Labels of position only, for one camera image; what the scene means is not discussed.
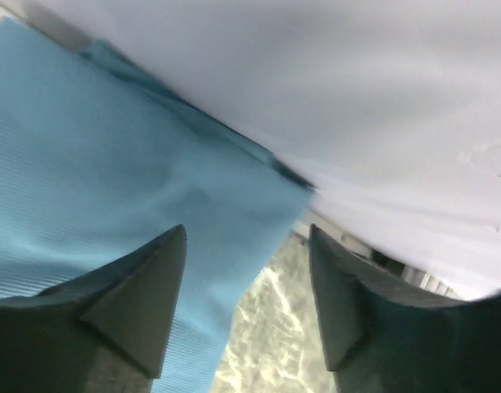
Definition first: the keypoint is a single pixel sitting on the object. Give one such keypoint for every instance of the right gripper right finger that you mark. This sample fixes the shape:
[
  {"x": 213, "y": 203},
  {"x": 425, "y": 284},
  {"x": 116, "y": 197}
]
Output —
[{"x": 382, "y": 334}]

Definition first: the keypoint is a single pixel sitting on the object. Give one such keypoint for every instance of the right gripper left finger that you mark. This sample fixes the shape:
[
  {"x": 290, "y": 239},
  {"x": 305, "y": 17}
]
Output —
[{"x": 105, "y": 331}]

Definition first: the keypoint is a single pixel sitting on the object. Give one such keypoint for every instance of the blue tank top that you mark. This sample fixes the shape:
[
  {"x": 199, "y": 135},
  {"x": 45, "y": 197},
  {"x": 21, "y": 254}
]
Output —
[{"x": 97, "y": 158}]

